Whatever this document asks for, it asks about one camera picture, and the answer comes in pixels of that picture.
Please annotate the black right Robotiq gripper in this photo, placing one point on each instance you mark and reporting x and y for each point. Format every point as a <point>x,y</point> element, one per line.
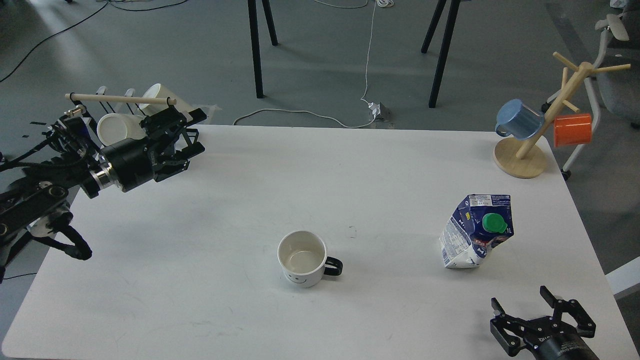
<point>554,340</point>

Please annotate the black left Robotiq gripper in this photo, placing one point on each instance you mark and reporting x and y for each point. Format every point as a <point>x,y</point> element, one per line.
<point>132,161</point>

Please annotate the blue white milk carton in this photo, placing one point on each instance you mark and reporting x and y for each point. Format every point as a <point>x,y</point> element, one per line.
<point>480,223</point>

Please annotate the white smiley face mug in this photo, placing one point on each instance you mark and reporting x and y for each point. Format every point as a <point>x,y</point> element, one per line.
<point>304,259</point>

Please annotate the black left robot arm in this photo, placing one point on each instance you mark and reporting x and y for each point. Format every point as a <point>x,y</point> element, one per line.
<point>35,207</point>

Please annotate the white tilted mug in rack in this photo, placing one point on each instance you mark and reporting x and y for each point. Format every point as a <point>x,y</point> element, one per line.
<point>162,92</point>

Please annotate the white mug lying in rack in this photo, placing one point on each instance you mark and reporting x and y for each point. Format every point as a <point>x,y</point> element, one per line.
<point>115,127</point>

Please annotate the wooden mug tree stand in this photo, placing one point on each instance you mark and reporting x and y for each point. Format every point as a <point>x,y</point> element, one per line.
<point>524,159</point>

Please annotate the white power adapter plug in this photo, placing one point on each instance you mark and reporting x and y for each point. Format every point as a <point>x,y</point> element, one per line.
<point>379,112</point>

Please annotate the orange mug on tree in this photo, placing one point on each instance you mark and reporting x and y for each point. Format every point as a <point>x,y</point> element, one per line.
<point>572,129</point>

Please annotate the blue mug on tree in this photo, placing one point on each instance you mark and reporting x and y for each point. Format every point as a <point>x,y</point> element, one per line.
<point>518,120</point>

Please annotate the white office chair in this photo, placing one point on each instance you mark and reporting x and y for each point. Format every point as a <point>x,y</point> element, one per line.
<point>618,45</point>

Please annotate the black table leg right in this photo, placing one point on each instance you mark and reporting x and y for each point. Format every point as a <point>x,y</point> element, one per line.
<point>451,20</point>

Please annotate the black wire dish rack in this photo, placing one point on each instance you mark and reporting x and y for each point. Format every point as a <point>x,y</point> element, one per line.
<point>122,104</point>

